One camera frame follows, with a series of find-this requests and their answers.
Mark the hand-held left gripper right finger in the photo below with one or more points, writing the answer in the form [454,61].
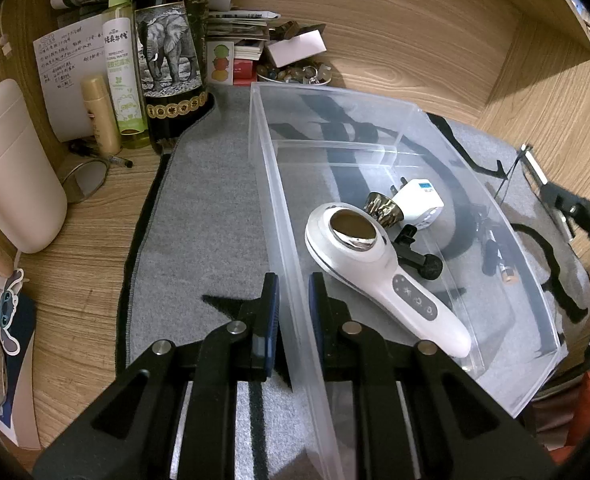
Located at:
[317,305]

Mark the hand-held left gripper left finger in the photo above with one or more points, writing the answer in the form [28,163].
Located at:
[270,310]

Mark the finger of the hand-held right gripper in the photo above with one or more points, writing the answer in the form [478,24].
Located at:
[575,210]

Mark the silver metal cylinder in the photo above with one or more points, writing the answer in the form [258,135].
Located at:
[510,274]

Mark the white handheld massager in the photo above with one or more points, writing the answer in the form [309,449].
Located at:
[415,305]

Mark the black ball-head attachment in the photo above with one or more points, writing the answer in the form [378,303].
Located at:
[427,266]

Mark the bronze fluted cap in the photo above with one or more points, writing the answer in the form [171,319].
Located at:
[382,207]

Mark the clear plastic storage box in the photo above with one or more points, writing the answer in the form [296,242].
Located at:
[285,170]

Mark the white plug adapter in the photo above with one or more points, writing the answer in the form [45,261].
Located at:
[422,200]

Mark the grey mat with black letters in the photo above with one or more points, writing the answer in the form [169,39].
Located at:
[200,240]

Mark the small oval mirror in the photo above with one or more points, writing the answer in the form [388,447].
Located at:
[82,180]

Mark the black pen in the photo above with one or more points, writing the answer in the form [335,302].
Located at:
[100,155]

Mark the bowl of stones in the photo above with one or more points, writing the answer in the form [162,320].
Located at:
[295,74]

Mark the red box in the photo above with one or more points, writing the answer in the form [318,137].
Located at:
[244,70]

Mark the fruit print card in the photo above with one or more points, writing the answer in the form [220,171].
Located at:
[220,62]

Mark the small white card box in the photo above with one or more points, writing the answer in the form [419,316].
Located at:
[297,47]

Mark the gold sunscreen bottle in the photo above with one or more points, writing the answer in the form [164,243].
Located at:
[100,115]

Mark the blue cartoon sticker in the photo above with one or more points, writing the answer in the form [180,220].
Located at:
[2,305]

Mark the green spray bottle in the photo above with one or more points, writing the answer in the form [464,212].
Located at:
[125,85]

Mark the dark wine bottle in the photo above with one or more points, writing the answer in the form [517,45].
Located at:
[170,60]

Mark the cream tumbler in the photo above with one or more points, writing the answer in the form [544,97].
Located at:
[15,175]

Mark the stack of books and papers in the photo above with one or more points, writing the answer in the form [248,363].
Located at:
[240,22]

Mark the white handwritten note paper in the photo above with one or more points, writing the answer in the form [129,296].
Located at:
[65,60]

